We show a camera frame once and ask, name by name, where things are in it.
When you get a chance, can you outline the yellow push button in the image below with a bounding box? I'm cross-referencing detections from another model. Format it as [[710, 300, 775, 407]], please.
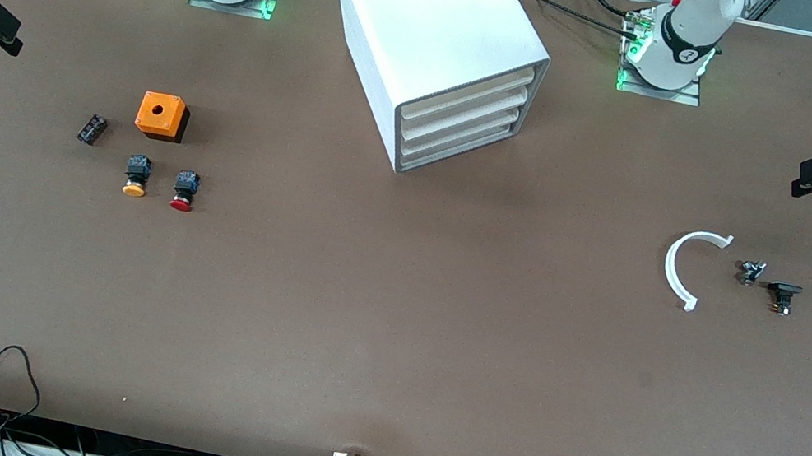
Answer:
[[120, 153, 155, 200]]

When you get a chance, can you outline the red push button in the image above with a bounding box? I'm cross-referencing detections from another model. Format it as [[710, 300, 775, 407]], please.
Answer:
[[168, 169, 202, 214]]

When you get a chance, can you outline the small grey metal component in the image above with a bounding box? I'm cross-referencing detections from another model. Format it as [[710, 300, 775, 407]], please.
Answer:
[[734, 257, 768, 289]]

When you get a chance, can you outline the small black terminal block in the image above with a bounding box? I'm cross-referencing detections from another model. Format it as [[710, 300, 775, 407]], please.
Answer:
[[77, 112, 109, 148]]

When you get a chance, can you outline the white curved plastic arc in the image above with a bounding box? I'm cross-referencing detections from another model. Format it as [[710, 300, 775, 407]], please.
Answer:
[[657, 225, 735, 318]]

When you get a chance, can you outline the orange box with hole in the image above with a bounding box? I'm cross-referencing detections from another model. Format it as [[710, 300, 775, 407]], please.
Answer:
[[132, 90, 193, 145]]

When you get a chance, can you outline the small black switch component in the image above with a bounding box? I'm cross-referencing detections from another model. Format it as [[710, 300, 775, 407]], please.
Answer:
[[763, 280, 804, 319]]

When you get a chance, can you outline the black cable behind cabinet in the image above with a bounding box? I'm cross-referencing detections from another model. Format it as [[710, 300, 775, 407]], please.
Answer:
[[503, 0, 650, 41]]

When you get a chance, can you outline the black looped cable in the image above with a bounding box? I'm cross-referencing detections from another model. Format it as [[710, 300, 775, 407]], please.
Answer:
[[0, 343, 51, 439]]

